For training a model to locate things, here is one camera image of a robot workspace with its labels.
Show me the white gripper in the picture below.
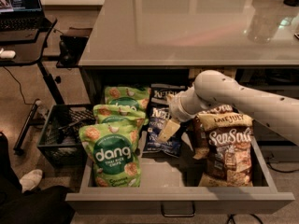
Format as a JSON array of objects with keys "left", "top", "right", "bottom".
[{"left": 157, "top": 90, "right": 200, "bottom": 142}]

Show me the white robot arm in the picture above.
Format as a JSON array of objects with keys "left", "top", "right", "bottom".
[{"left": 158, "top": 70, "right": 299, "bottom": 145}]

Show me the front blue Kettle chip bag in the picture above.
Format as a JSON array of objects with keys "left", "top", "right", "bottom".
[{"left": 143, "top": 106, "right": 181, "bottom": 158}]

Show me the blue kettle chip bag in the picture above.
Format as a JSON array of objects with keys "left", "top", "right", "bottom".
[
  {"left": 150, "top": 83, "right": 187, "bottom": 105},
  {"left": 143, "top": 106, "right": 181, "bottom": 158}
]

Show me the rear blue Kettle chip bag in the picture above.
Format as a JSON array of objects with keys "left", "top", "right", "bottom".
[{"left": 150, "top": 83, "right": 187, "bottom": 105}]

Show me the middle brown Sea Salt bag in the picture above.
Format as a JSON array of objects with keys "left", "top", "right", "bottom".
[{"left": 192, "top": 105, "right": 233, "bottom": 160}]

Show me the brown sea salt bag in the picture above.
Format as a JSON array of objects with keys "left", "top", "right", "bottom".
[
  {"left": 192, "top": 105, "right": 233, "bottom": 160},
  {"left": 189, "top": 67, "right": 236, "bottom": 79},
  {"left": 199, "top": 112, "right": 253, "bottom": 187}
]

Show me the rear green Dang chip bag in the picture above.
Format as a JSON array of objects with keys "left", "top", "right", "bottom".
[{"left": 105, "top": 86, "right": 151, "bottom": 111}]

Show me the green dang chip bag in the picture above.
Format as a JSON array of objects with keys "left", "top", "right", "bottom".
[
  {"left": 78, "top": 121, "right": 141, "bottom": 188},
  {"left": 93, "top": 105, "right": 146, "bottom": 129},
  {"left": 105, "top": 86, "right": 151, "bottom": 111}
]

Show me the grey open drawer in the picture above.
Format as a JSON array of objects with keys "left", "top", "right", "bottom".
[{"left": 66, "top": 143, "right": 294, "bottom": 215}]

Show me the front brown Sea Salt bag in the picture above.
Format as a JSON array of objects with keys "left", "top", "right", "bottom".
[{"left": 199, "top": 112, "right": 253, "bottom": 187}]

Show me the rear brown Sea Salt bag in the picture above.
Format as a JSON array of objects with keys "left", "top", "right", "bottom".
[{"left": 189, "top": 67, "right": 236, "bottom": 79}]

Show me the front green Dang chip bag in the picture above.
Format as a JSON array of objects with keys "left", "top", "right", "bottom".
[{"left": 78, "top": 121, "right": 141, "bottom": 188}]

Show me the middle green Dang chip bag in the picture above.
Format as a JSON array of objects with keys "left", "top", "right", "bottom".
[{"left": 93, "top": 105, "right": 146, "bottom": 129}]

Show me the grey counter cabinet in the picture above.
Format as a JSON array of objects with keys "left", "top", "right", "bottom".
[{"left": 79, "top": 0, "right": 299, "bottom": 67}]

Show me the black plastic crate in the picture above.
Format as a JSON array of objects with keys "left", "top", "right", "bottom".
[{"left": 37, "top": 104, "right": 95, "bottom": 168}]

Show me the black device on floor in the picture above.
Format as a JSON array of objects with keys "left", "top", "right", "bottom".
[{"left": 56, "top": 27, "right": 93, "bottom": 68}]

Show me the person's dark trouser leg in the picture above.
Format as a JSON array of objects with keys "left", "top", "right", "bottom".
[{"left": 0, "top": 133, "right": 75, "bottom": 224}]

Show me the white shoe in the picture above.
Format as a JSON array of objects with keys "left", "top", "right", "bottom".
[{"left": 20, "top": 169, "right": 43, "bottom": 192}]

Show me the black side desk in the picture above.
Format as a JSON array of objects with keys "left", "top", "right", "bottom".
[{"left": 0, "top": 16, "right": 64, "bottom": 156}]

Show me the white computer mouse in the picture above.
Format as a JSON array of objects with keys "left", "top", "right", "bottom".
[{"left": 0, "top": 50, "right": 16, "bottom": 60}]

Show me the black laptop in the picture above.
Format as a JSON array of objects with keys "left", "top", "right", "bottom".
[{"left": 0, "top": 0, "right": 45, "bottom": 45}]

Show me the black drawer handle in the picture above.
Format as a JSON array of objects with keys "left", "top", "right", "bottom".
[{"left": 161, "top": 202, "right": 195, "bottom": 217}]

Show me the black floor cable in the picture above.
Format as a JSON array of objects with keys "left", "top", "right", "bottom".
[{"left": 226, "top": 161, "right": 299, "bottom": 224}]

